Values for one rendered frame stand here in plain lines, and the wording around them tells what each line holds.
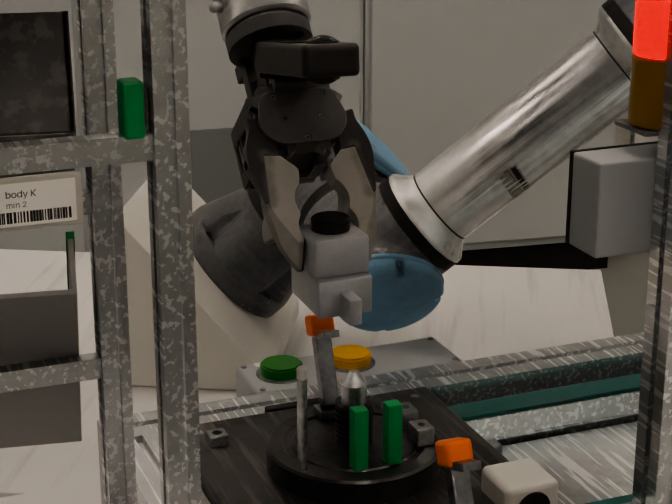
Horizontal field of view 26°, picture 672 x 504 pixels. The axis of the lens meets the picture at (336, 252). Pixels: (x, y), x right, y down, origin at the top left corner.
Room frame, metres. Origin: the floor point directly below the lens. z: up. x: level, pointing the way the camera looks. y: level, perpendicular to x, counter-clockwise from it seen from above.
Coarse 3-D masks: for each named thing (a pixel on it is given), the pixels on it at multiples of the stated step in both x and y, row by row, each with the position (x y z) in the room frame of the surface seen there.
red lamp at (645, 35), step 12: (636, 0) 1.02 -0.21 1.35; (648, 0) 1.00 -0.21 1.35; (660, 0) 1.00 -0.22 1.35; (636, 12) 1.02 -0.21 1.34; (648, 12) 1.00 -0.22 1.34; (660, 12) 1.00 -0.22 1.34; (636, 24) 1.01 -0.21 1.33; (648, 24) 1.00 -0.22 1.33; (660, 24) 1.00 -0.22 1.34; (636, 36) 1.01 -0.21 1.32; (648, 36) 1.00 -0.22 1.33; (660, 36) 1.00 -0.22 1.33; (636, 48) 1.01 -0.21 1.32; (648, 48) 1.00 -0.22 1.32; (660, 48) 1.00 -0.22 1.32
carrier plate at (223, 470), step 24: (312, 408) 1.16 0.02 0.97; (432, 408) 1.16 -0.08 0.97; (240, 432) 1.12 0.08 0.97; (264, 432) 1.12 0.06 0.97; (456, 432) 1.12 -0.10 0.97; (216, 456) 1.07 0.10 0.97; (240, 456) 1.07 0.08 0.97; (264, 456) 1.07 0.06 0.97; (480, 456) 1.07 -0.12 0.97; (216, 480) 1.03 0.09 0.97; (240, 480) 1.03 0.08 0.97; (264, 480) 1.03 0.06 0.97; (480, 480) 1.03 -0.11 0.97
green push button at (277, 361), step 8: (264, 360) 1.27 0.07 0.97; (272, 360) 1.27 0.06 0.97; (280, 360) 1.27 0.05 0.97; (288, 360) 1.27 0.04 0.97; (296, 360) 1.27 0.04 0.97; (264, 368) 1.25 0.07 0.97; (272, 368) 1.25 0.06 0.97; (280, 368) 1.25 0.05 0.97; (288, 368) 1.25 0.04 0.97; (296, 368) 1.25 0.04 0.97; (264, 376) 1.25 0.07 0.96; (272, 376) 1.24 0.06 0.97; (280, 376) 1.24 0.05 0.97; (288, 376) 1.24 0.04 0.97; (296, 376) 1.25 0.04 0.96
